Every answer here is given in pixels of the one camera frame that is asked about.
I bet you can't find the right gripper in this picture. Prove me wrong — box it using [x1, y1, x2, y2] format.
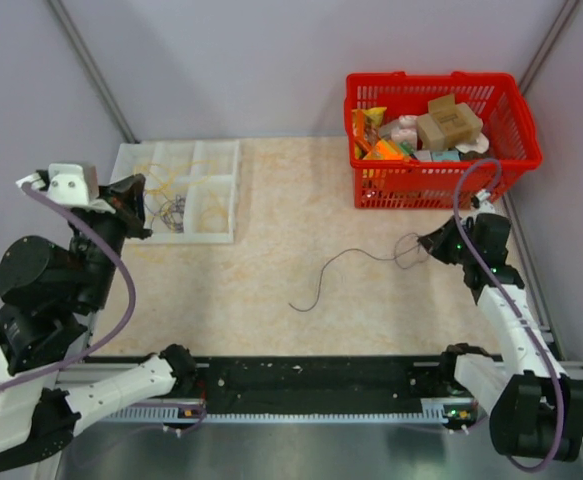
[417, 215, 478, 266]

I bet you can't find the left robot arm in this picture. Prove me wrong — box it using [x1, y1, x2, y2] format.
[0, 165, 198, 473]

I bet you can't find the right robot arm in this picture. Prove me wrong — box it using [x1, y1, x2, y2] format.
[148, 194, 583, 468]

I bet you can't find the white foam compartment tray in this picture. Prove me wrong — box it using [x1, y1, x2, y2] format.
[111, 140, 242, 245]

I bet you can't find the orange snack packet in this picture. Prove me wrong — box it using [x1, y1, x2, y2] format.
[362, 139, 411, 161]

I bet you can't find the red plastic shopping basket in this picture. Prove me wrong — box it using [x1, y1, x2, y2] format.
[344, 72, 542, 209]

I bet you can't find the pink white package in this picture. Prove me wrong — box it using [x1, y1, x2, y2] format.
[389, 115, 418, 148]

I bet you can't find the brown cardboard box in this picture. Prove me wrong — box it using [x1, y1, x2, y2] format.
[417, 103, 484, 151]

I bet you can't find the small open cardboard box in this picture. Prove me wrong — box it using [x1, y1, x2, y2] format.
[428, 93, 458, 122]

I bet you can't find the yellow snack bag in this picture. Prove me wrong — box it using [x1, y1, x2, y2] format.
[351, 107, 387, 155]

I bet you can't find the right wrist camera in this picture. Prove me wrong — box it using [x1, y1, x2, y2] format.
[471, 189, 495, 213]

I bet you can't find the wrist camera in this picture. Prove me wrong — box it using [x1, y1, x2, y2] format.
[471, 189, 495, 213]
[15, 161, 101, 207]

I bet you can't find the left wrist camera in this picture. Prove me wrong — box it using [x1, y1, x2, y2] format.
[15, 161, 101, 207]

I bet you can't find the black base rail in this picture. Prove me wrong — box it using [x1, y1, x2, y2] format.
[140, 354, 502, 416]

